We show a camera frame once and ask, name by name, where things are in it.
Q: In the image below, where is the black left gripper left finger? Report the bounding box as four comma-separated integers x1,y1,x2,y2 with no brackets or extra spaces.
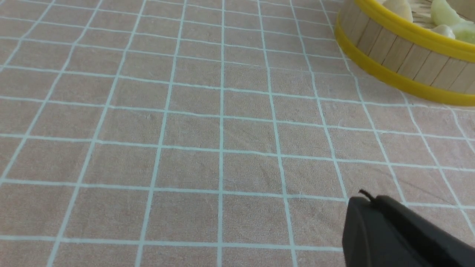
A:
342,189,475,267

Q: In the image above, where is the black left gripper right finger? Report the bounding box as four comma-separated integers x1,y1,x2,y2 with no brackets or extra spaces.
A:
373,195,474,256

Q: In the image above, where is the pink grid tablecloth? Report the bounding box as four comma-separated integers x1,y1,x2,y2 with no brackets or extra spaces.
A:
0,0,474,267

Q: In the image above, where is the pale green dumpling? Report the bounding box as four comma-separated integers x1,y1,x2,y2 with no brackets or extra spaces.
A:
430,0,474,26
451,23,475,44

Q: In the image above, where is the yellow-rimmed bamboo steamer tray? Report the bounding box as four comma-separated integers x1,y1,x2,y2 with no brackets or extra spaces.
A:
335,0,475,106

